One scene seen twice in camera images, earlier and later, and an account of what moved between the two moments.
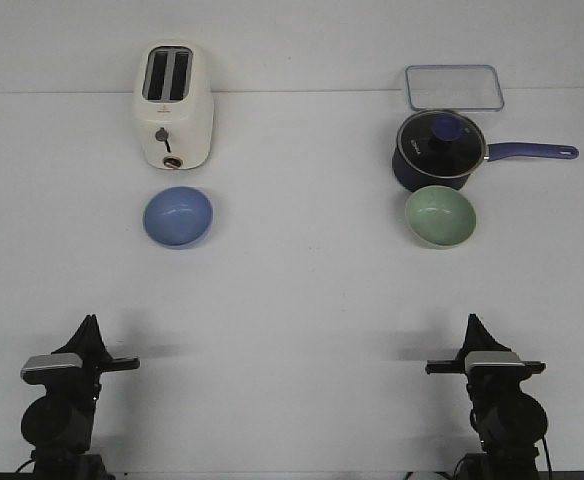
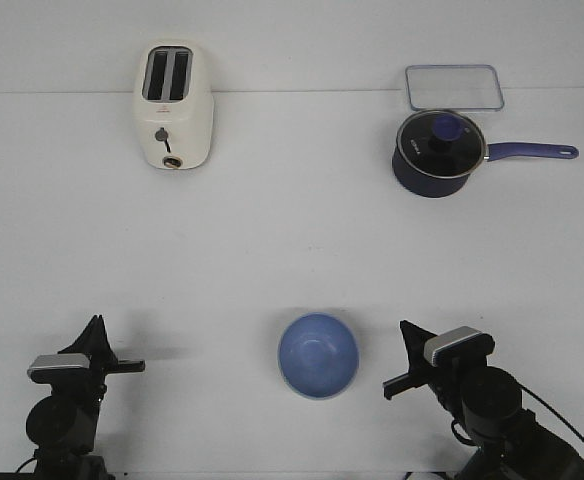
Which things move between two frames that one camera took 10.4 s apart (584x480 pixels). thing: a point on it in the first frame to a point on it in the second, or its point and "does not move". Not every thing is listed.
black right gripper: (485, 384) to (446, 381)
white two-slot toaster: (173, 105) does not move
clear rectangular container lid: (453, 87) does not move
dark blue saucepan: (447, 148) does not move
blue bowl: (178, 217) to (318, 356)
